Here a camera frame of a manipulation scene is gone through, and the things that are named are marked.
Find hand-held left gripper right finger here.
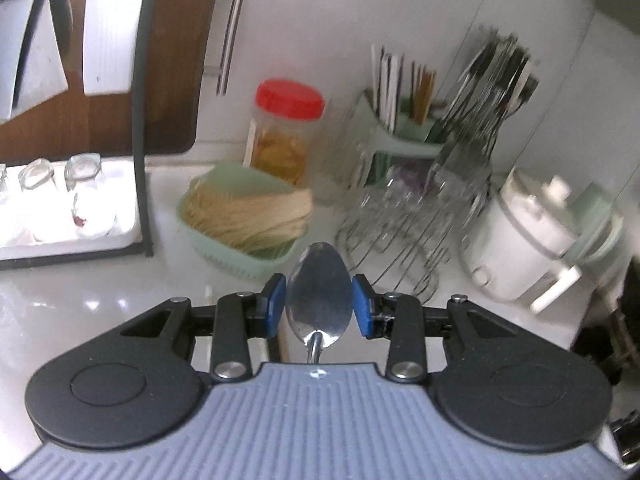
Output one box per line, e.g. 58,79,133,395
351,274,524,384

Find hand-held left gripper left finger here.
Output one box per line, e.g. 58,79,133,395
120,273,288,382

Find metal spoon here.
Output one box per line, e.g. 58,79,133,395
285,241,353,363

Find green plastic basket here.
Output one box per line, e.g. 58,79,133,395
177,160,313,281

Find bundle of bamboo sticks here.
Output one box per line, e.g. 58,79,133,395
182,182,313,253

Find cluster of inverted glasses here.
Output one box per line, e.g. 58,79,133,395
345,160,481,233

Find clear glass container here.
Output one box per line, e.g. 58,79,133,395
320,110,372,206

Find white electric cooking pot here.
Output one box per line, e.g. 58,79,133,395
457,165,626,316

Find green utensil drainer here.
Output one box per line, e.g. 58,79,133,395
360,87,451,160

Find glass pot lid white knob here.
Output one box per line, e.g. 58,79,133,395
500,167,616,256

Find red-lidded plastic jar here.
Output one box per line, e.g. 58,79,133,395
244,78,326,188

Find clear glass cup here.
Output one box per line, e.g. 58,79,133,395
19,157,66,241
0,162,21,246
65,152,118,236

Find black metal rack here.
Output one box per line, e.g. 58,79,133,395
0,0,161,261

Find green kettle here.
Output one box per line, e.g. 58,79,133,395
570,180,626,266

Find wooden cutting board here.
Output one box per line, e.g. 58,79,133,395
0,0,226,156

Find white storage box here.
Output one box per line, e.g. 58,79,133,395
82,0,151,96

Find wire glass rack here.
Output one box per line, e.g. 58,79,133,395
335,160,493,298

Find metal bar handle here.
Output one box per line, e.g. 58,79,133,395
215,0,249,96

